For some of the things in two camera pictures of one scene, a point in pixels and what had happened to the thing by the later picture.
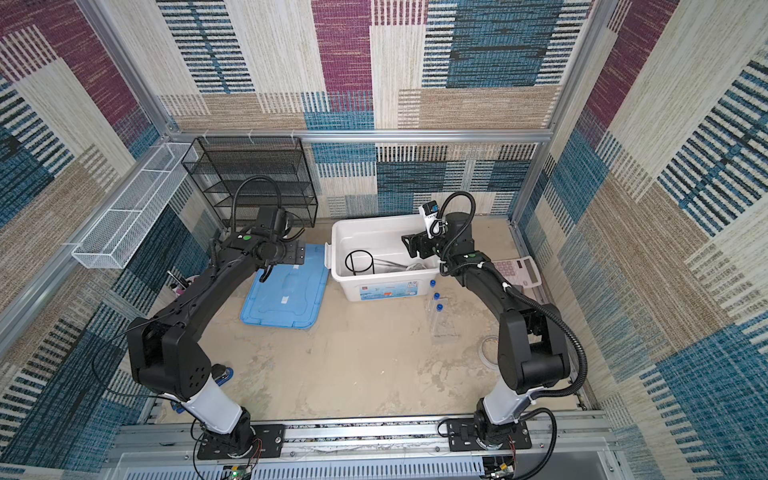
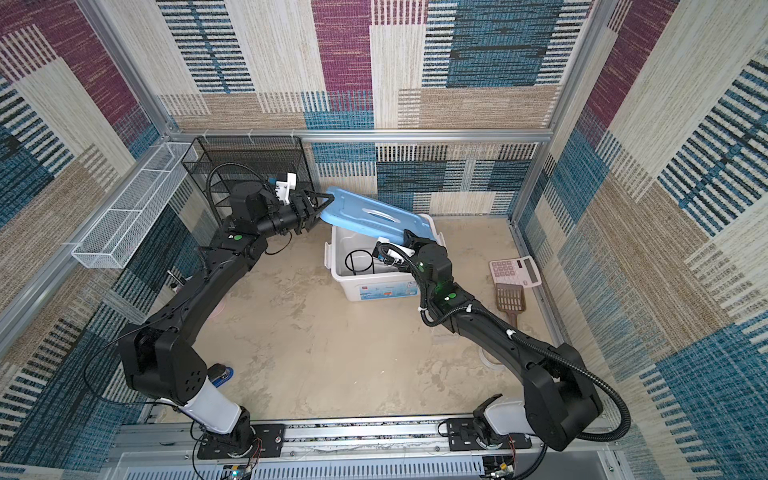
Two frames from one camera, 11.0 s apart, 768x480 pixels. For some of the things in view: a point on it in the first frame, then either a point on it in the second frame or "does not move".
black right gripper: (423, 240) -> (415, 243)
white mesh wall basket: (113, 239) does not move
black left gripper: (296, 252) -> (304, 213)
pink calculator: (522, 272) does not move
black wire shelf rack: (245, 175) does not move
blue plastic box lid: (292, 294) -> (375, 217)
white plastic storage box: (370, 262) does not move
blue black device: (220, 374) does not move
